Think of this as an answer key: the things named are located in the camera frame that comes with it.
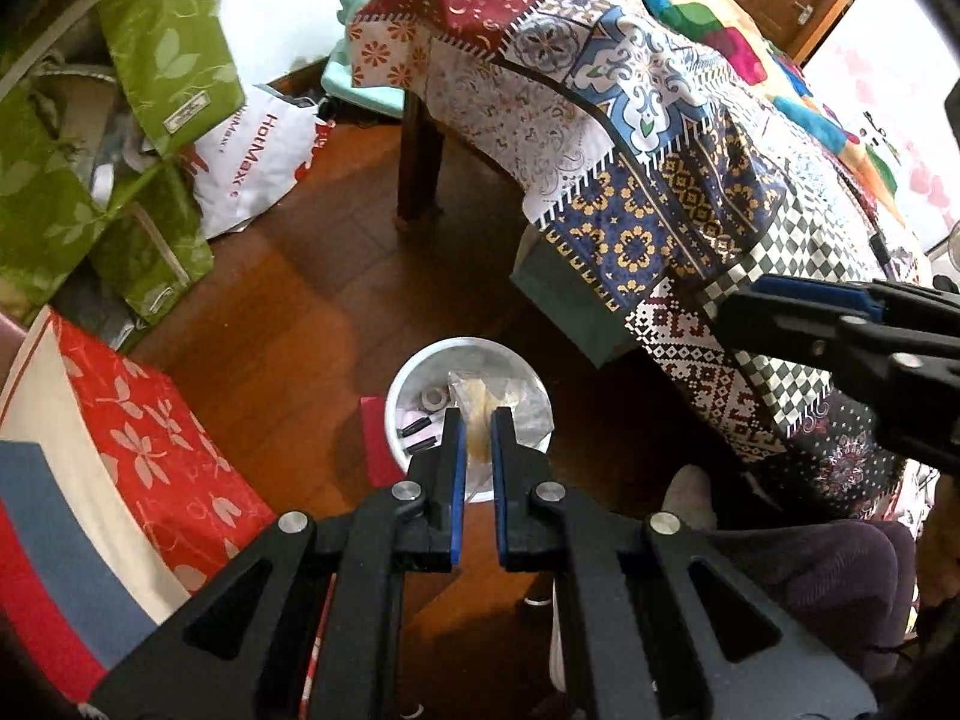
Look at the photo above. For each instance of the patterned tablecloth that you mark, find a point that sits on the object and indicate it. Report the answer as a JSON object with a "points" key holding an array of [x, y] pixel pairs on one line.
{"points": [[645, 187]]}

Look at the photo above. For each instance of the colourful patchwork blanket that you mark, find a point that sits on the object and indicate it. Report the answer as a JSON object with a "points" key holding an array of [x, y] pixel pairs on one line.
{"points": [[735, 45]]}

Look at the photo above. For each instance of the green leaf-print storage bag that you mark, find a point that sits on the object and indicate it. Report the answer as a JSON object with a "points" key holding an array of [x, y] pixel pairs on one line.
{"points": [[90, 127]]}

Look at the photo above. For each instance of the white round bin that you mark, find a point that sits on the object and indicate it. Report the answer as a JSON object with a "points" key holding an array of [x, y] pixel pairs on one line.
{"points": [[420, 367]]}

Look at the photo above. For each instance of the grey tape roll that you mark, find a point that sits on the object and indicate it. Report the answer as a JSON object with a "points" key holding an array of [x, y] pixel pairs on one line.
{"points": [[433, 396]]}

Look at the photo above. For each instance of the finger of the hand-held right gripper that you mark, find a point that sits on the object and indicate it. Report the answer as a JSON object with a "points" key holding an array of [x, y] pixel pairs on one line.
{"points": [[817, 292], [787, 334]]}

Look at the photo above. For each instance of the person's foot in sock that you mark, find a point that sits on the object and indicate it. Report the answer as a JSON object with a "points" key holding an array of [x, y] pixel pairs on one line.
{"points": [[690, 499]]}

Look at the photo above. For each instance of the person's leg in purple pants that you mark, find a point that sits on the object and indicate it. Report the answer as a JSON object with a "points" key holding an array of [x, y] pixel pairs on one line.
{"points": [[810, 585]]}

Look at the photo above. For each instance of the red flat card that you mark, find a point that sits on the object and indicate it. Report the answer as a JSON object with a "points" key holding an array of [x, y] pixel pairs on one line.
{"points": [[375, 442]]}

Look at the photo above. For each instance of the teal cloth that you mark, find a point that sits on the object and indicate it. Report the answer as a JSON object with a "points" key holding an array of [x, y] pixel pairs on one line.
{"points": [[360, 67]]}

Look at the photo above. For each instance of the red floral blanket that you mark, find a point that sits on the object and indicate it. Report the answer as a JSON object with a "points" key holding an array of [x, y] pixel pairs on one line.
{"points": [[112, 480]]}

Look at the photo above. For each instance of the clear plastic wrapper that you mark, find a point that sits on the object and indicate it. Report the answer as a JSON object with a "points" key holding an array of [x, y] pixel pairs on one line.
{"points": [[517, 397]]}

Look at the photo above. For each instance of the white plastic shopping bag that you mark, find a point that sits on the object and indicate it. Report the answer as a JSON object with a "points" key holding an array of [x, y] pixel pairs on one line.
{"points": [[247, 157]]}

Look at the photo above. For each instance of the wooden table leg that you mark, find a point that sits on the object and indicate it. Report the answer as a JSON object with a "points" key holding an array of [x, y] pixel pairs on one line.
{"points": [[418, 157]]}

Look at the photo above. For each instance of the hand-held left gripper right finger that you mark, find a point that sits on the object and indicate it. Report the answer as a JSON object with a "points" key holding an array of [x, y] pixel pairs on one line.
{"points": [[501, 499]]}

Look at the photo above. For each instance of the dark green cloth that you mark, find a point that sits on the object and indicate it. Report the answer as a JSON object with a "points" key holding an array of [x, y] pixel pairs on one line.
{"points": [[570, 292]]}

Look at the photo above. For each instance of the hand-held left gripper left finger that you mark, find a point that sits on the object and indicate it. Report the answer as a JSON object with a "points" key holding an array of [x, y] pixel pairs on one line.
{"points": [[455, 495]]}

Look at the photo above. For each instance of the person's right forearm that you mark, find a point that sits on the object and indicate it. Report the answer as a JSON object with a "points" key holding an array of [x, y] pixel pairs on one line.
{"points": [[941, 532]]}

